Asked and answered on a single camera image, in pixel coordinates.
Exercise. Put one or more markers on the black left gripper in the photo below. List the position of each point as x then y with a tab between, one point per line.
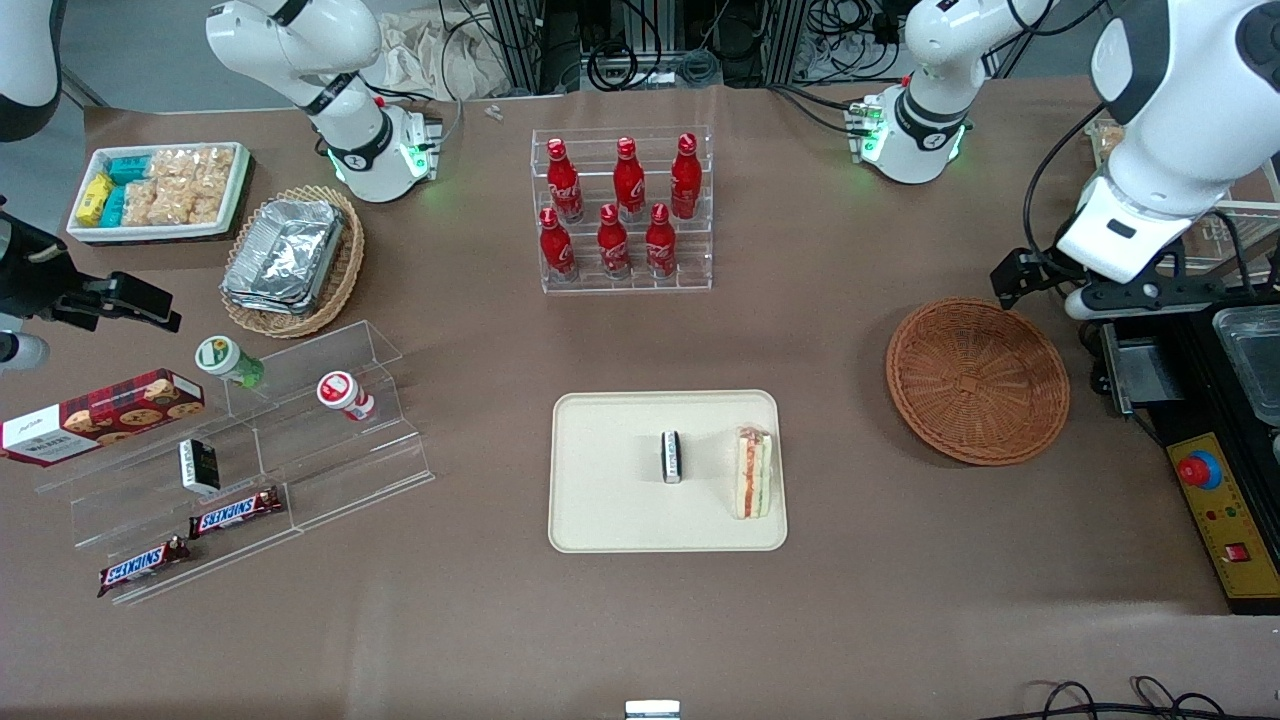
1040	268

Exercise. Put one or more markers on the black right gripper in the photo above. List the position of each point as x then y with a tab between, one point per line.
35	275

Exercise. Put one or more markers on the triangular sandwich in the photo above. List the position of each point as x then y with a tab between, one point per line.
752	475

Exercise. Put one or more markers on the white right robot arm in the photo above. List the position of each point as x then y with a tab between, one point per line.
300	40

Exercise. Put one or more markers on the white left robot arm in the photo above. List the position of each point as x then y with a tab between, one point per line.
1180	120

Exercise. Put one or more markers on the white rectangular snack tray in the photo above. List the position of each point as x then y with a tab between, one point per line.
150	233

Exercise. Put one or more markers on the round brown wicker basket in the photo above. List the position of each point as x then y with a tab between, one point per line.
975	385

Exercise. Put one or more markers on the oval tan wicker basket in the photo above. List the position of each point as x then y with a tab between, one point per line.
345	270

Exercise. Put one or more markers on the beige rectangular tray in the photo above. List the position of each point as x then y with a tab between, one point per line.
610	500

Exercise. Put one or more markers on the green lidded small bottle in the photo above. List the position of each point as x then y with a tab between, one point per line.
220	357

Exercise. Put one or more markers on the clear rice cracker packet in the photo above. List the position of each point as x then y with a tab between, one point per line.
150	205
185	162
208	200

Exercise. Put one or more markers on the teal snack packet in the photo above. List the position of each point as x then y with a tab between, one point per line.
128	169
113	207

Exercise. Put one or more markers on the yellow snack packet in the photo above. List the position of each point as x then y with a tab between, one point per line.
93	200

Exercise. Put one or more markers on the red tartan cookie box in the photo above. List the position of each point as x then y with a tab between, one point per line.
100	415

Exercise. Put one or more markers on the stacked aluminium foil trays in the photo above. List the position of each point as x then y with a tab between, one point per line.
285	255

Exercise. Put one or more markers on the small black gum box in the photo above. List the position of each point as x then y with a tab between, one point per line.
198	466

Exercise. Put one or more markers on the clear fried snack packet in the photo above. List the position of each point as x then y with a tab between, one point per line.
1108	145

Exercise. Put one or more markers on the red lidded small bottle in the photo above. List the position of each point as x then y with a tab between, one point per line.
340	392

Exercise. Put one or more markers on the brown Snickers bar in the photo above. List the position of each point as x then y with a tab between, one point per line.
235	513
140	567

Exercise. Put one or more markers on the clear plastic container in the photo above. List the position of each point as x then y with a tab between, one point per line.
1250	360

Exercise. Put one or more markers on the clear acrylic stepped shelf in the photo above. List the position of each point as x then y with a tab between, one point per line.
350	470

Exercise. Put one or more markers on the red emergency stop button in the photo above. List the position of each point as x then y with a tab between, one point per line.
1199	470

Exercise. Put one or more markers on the clear acrylic bottle rack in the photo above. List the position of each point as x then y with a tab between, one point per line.
690	270

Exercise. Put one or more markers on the black yellow control box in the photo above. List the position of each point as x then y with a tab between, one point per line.
1240	520

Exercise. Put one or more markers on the red cola bottle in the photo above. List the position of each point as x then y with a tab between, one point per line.
686	178
556	248
628	180
612	245
563	185
660	245

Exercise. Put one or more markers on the crumpled white cloth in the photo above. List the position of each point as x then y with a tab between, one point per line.
420	60

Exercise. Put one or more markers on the small black white box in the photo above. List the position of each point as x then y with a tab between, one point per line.
671	458

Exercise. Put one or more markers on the small silver block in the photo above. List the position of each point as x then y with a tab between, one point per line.
652	710

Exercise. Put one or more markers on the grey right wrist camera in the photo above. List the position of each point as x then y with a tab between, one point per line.
20	352

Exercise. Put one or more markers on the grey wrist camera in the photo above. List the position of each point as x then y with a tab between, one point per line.
20	352
1140	298

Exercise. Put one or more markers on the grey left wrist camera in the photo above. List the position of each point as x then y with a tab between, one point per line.
1140	298

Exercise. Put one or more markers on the aluminium frame rack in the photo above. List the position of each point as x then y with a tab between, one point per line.
520	40

